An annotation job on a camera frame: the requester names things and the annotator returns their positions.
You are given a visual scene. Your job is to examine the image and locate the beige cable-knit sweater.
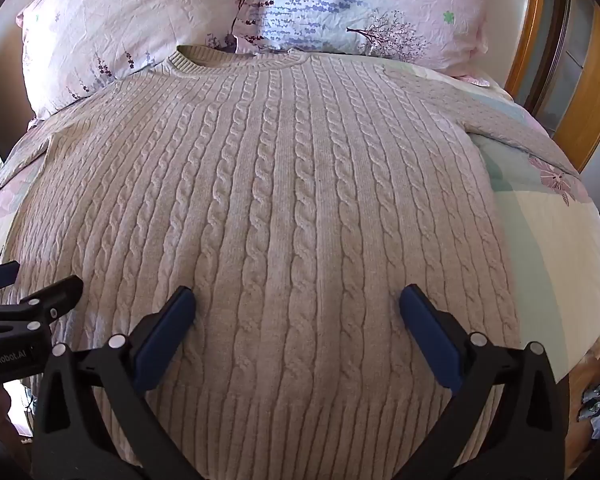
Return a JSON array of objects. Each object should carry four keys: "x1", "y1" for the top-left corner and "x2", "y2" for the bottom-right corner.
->
[{"x1": 0, "y1": 45, "x2": 581, "y2": 480}]

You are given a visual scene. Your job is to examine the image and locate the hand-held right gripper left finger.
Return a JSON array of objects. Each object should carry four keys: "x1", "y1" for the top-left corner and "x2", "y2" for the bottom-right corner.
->
[{"x1": 31, "y1": 285, "x2": 207, "y2": 480}]

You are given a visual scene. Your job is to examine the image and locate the pink floral pillow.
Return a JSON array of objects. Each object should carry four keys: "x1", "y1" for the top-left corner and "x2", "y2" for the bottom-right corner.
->
[{"x1": 16, "y1": 0, "x2": 245, "y2": 122}]

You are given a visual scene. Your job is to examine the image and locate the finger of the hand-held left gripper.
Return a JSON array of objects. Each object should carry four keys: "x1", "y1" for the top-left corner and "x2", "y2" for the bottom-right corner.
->
[
  {"x1": 0, "y1": 260, "x2": 21, "y2": 292},
  {"x1": 0, "y1": 275, "x2": 85, "y2": 342}
]

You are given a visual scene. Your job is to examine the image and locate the wooden headboard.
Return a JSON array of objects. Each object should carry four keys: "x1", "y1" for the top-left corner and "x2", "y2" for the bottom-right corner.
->
[{"x1": 502, "y1": 0, "x2": 548, "y2": 98}]

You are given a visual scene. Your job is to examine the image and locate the wooden cabinet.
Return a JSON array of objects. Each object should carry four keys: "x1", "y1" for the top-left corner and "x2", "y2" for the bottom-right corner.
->
[{"x1": 522, "y1": 0, "x2": 600, "y2": 173}]

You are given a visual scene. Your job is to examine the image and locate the lavender print floral pillow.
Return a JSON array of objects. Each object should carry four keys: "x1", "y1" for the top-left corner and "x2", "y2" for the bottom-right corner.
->
[{"x1": 234, "y1": 0, "x2": 511, "y2": 78}]

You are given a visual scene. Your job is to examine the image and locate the pastel patchwork floral quilt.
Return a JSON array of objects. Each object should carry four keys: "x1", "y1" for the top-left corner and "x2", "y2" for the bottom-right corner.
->
[{"x1": 0, "y1": 57, "x2": 600, "y2": 391}]

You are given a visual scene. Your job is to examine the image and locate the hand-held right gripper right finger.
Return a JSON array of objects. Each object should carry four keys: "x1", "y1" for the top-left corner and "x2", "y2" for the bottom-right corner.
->
[{"x1": 380, "y1": 284, "x2": 567, "y2": 480}]

